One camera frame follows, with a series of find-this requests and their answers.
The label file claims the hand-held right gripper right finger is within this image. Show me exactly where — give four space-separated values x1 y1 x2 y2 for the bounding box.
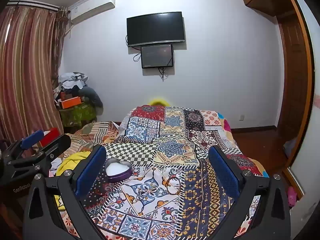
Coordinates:
208 145 292 240

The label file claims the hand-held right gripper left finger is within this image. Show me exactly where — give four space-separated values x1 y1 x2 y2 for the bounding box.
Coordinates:
23 144 107 240

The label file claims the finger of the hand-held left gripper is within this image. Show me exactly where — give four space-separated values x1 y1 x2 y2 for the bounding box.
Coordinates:
4 129 45 161
7 133 72 172

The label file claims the purple heart-shaped tin box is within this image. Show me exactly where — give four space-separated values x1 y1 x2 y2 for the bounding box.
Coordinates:
104 158 133 184

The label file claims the red braided bracelet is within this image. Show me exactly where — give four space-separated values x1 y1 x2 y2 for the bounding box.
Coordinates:
164 175 182 195

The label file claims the red box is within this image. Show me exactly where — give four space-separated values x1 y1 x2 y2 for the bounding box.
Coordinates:
39 127 60 147

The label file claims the yellow cloth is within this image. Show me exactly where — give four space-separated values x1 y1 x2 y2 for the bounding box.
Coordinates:
55 151 92 177

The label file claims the green cloth covered table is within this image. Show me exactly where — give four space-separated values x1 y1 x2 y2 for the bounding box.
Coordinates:
59 104 98 128

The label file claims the striped orange blanket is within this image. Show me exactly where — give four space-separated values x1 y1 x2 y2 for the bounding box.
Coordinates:
67 121 121 156

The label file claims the orange box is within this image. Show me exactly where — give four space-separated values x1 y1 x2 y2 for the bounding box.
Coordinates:
61 96 83 109

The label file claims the patchwork printed blanket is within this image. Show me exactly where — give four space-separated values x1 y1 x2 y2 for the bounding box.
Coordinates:
55 104 270 240

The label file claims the pile of clothes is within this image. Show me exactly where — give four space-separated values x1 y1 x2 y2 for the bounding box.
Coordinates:
52 72 104 111

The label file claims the striped red curtain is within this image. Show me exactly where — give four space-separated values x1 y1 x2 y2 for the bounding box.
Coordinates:
0 3 67 142

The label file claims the pink slipper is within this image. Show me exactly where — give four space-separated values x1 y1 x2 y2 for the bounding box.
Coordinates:
287 186 297 207

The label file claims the yellow fluffy object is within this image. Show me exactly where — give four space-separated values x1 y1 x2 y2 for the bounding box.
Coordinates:
149 98 169 107

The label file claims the wooden wardrobe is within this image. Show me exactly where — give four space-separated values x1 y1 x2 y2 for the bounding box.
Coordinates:
237 0 316 197

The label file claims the white air conditioner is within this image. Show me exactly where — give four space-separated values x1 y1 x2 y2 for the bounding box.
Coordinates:
68 0 116 24

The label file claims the small black wall monitor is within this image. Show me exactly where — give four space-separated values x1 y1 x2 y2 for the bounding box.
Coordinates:
140 44 174 69

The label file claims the black wall television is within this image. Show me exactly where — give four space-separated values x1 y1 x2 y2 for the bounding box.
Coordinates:
126 11 186 48

